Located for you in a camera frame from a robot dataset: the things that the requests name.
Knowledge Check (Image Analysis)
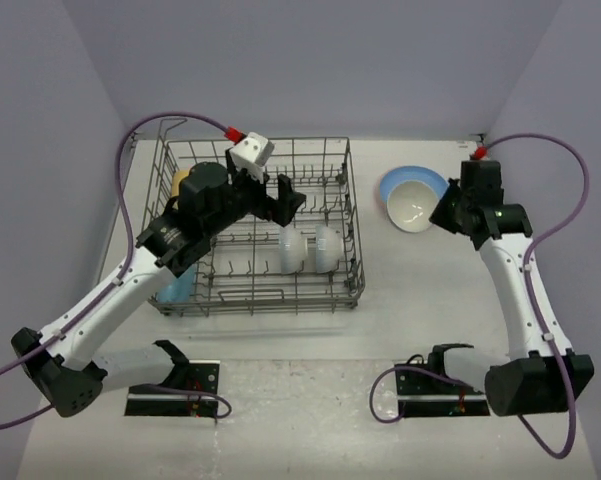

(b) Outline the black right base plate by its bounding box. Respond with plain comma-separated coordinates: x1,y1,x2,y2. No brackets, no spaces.
395,363,491,419

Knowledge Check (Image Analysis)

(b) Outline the yellow ceramic mug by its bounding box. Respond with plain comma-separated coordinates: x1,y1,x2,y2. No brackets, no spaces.
171,169,190,197

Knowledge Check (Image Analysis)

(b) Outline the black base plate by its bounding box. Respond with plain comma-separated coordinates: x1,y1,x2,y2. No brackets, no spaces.
395,363,491,419
124,360,220,418

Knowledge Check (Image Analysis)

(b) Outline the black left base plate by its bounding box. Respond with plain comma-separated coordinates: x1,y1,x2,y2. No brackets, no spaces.
124,360,220,418

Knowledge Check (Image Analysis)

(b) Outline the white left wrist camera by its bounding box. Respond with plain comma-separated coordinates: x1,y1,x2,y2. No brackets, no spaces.
228,132,275,184

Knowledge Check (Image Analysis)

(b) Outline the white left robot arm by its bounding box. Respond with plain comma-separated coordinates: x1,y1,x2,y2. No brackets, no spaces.
11,162,306,418

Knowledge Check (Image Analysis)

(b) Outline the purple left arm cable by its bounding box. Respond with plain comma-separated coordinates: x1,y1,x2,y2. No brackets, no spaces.
0,111,244,431

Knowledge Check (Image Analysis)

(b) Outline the grey wire dish rack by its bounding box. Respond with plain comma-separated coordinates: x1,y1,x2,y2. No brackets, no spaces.
149,136,365,316

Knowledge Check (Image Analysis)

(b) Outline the blue plastic cup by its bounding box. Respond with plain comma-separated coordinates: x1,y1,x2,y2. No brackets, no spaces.
156,265,197,303

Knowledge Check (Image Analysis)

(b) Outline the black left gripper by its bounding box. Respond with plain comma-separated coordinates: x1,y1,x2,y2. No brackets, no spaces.
206,148,307,237

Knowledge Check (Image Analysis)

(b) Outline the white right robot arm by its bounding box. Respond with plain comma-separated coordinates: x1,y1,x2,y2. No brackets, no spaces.
426,160,594,416

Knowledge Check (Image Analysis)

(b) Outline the blue plastic plate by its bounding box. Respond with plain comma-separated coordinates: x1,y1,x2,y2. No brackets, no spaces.
379,166,448,203

